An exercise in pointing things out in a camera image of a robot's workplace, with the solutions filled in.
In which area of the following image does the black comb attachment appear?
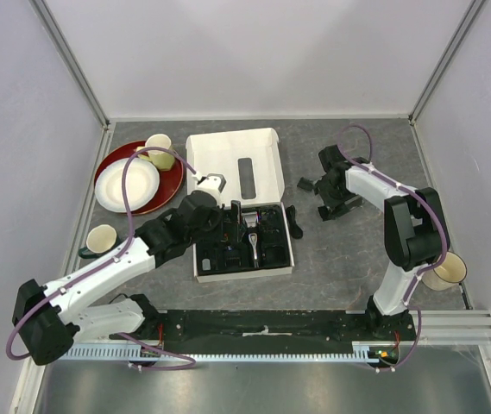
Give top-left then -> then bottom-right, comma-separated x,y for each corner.
264,246 -> 286,266
297,177 -> 315,192

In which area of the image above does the white cup green handle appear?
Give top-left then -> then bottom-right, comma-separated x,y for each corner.
78,224 -> 119,260

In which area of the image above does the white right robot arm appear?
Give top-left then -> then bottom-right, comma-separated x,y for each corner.
314,145 -> 450,340

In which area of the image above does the cream enamel mug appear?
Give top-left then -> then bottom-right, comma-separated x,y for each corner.
422,252 -> 468,292

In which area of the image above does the yellow mug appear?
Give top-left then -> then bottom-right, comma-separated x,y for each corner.
138,134 -> 175,171

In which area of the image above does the black plastic tray insert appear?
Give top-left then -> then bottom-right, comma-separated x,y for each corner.
193,204 -> 294,283

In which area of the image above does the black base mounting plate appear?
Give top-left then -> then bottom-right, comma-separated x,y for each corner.
133,310 -> 416,348

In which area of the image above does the black power cable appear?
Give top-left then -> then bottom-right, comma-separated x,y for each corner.
286,204 -> 305,241

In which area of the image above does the silver black hair clipper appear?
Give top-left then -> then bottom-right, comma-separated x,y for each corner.
242,212 -> 260,268

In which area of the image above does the white cardboard box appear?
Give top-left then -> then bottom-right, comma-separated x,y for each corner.
184,127 -> 296,285

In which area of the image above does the light blue cable duct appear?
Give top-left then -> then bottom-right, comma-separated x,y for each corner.
61,336 -> 383,364

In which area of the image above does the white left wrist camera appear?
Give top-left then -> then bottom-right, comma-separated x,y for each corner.
192,172 -> 226,201

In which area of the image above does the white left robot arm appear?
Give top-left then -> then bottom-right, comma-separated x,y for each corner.
9,190 -> 223,366

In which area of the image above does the small clear oil bottle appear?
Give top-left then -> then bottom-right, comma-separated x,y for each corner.
202,259 -> 211,271

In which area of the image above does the white round plate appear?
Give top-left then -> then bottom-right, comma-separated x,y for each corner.
94,158 -> 160,213

